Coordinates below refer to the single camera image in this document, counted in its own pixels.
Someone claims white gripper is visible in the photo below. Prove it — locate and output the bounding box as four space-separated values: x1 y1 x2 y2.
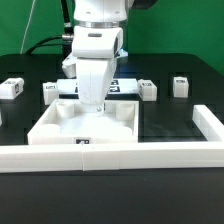
72 26 123 114

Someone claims white square tabletop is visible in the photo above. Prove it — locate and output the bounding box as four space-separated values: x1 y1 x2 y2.
27 99 139 145

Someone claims black cable bundle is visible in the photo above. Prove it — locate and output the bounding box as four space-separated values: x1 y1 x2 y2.
25 0 77 55

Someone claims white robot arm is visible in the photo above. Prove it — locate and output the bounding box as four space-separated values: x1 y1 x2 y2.
62 0 158 107

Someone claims apriltag base plate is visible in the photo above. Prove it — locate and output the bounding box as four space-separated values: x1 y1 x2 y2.
56 78 138 95

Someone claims white L-shaped fence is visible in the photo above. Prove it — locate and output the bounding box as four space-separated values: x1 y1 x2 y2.
0 105 224 173

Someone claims white thin cable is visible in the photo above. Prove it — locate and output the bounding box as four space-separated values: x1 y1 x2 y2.
19 0 37 55

